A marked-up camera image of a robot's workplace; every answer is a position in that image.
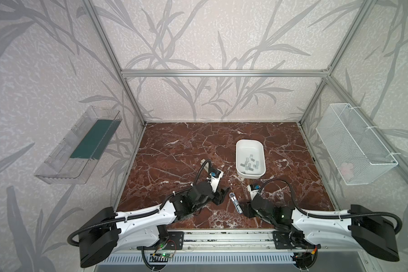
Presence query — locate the green circuit board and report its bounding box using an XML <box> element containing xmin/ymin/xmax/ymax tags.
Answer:
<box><xmin>151</xmin><ymin>252</ymin><xmax>175</xmax><ymax>262</ymax></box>

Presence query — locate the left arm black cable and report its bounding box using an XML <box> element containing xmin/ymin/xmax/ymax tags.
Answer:
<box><xmin>67</xmin><ymin>159</ymin><xmax>213</xmax><ymax>247</ymax></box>

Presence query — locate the aluminium front rail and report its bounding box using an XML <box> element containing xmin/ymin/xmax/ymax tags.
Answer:
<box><xmin>84</xmin><ymin>229</ymin><xmax>371</xmax><ymax>254</ymax></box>

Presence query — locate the clear wall shelf green mat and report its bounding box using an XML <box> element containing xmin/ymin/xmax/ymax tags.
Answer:
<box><xmin>34</xmin><ymin>106</ymin><xmax>122</xmax><ymax>185</ymax></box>

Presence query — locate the white plastic tray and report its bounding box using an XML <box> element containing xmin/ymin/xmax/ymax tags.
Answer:
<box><xmin>236</xmin><ymin>139</ymin><xmax>266</xmax><ymax>179</ymax></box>

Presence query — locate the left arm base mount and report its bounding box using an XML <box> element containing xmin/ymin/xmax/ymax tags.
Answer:
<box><xmin>136</xmin><ymin>231</ymin><xmax>184</xmax><ymax>250</ymax></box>

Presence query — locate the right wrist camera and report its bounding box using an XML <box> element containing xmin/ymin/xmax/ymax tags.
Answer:
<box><xmin>247</xmin><ymin>184</ymin><xmax>260</xmax><ymax>200</ymax></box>

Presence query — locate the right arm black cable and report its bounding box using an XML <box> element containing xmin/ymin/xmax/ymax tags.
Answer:
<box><xmin>258</xmin><ymin>178</ymin><xmax>403</xmax><ymax>235</ymax></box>

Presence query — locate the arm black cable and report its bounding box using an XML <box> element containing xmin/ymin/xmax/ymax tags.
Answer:
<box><xmin>67</xmin><ymin>159</ymin><xmax>213</xmax><ymax>247</ymax></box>
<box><xmin>258</xmin><ymin>178</ymin><xmax>403</xmax><ymax>235</ymax></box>

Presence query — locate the white wire mesh basket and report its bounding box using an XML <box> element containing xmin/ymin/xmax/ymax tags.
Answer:
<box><xmin>316</xmin><ymin>103</ymin><xmax>398</xmax><ymax>185</ymax></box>

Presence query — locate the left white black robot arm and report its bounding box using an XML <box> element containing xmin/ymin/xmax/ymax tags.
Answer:
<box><xmin>67</xmin><ymin>182</ymin><xmax>231</xmax><ymax>268</ymax></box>

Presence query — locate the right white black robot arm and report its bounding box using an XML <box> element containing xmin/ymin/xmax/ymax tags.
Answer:
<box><xmin>240</xmin><ymin>194</ymin><xmax>402</xmax><ymax>262</ymax></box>

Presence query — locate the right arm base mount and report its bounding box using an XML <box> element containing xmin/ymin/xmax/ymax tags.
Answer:
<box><xmin>272</xmin><ymin>230</ymin><xmax>321</xmax><ymax>252</ymax></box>

